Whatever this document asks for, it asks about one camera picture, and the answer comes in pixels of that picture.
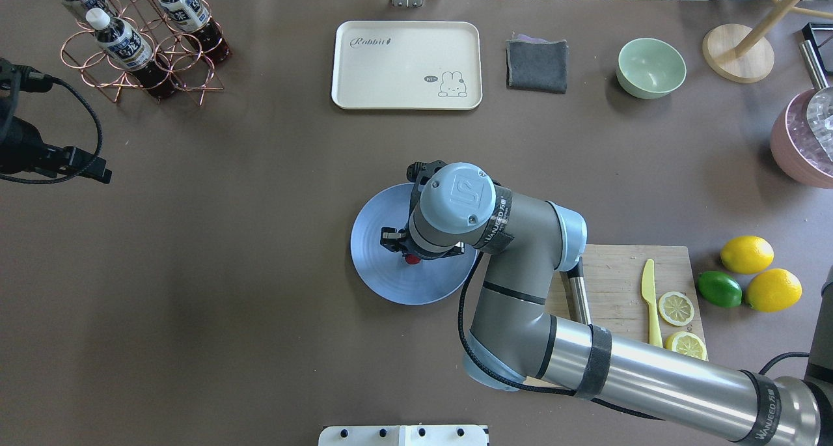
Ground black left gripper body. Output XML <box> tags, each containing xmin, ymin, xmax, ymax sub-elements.
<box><xmin>1</xmin><ymin>59</ymin><xmax>112</xmax><ymax>185</ymax></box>

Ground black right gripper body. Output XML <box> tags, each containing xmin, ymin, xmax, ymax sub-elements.
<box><xmin>380</xmin><ymin>161</ymin><xmax>465</xmax><ymax>261</ymax></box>

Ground blue plate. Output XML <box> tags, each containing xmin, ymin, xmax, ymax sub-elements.
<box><xmin>350</xmin><ymin>183</ymin><xmax>477</xmax><ymax>305</ymax></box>

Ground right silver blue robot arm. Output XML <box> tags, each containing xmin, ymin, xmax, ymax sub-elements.
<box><xmin>381</xmin><ymin>161</ymin><xmax>831</xmax><ymax>445</ymax></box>

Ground beige tray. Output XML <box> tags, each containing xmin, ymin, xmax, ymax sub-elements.
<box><xmin>331</xmin><ymin>21</ymin><xmax>483</xmax><ymax>111</ymax></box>

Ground wooden cutting board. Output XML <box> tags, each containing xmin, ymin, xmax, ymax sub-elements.
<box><xmin>582</xmin><ymin>244</ymin><xmax>713</xmax><ymax>359</ymax></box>

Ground grey folded cloth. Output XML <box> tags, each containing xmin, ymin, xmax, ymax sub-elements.
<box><xmin>506</xmin><ymin>35</ymin><xmax>570</xmax><ymax>94</ymax></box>

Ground yellow plastic knife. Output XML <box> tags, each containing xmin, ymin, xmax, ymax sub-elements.
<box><xmin>640</xmin><ymin>258</ymin><xmax>664</xmax><ymax>348</ymax></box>

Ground lemon slice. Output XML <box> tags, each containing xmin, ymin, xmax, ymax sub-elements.
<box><xmin>664</xmin><ymin>331</ymin><xmax>709</xmax><ymax>361</ymax></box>
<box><xmin>657</xmin><ymin>292</ymin><xmax>696</xmax><ymax>327</ymax></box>

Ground green bowl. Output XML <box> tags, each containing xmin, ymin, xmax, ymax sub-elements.
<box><xmin>616</xmin><ymin>38</ymin><xmax>687</xmax><ymax>100</ymax></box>

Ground green lime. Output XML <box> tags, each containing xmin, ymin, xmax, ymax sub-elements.
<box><xmin>696</xmin><ymin>271</ymin><xmax>743</xmax><ymax>309</ymax></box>

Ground yellow lemon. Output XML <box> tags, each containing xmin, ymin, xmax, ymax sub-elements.
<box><xmin>719</xmin><ymin>235</ymin><xmax>774</xmax><ymax>274</ymax></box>
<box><xmin>746</xmin><ymin>268</ymin><xmax>803</xmax><ymax>313</ymax></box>

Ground wooden cup tree stand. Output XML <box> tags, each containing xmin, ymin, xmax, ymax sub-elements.
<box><xmin>702</xmin><ymin>0</ymin><xmax>832</xmax><ymax>83</ymax></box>

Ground pink bowl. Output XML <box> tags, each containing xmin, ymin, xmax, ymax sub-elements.
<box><xmin>770</xmin><ymin>89</ymin><xmax>832</xmax><ymax>189</ymax></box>

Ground clear ice cubes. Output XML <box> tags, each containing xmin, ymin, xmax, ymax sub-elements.
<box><xmin>786</xmin><ymin>97</ymin><xmax>832</xmax><ymax>174</ymax></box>

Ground metal ice scoop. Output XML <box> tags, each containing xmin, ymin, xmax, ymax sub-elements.
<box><xmin>800</xmin><ymin>40</ymin><xmax>832</xmax><ymax>160</ymax></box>

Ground copper wire bottle rack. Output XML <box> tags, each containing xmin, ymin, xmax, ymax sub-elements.
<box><xmin>60</xmin><ymin>0</ymin><xmax>232</xmax><ymax>104</ymax></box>

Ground black handled knife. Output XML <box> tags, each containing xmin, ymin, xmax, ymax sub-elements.
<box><xmin>566</xmin><ymin>260</ymin><xmax>592</xmax><ymax>325</ymax></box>

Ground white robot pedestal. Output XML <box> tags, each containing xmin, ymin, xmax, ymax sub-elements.
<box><xmin>318</xmin><ymin>423</ymin><xmax>490</xmax><ymax>445</ymax></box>

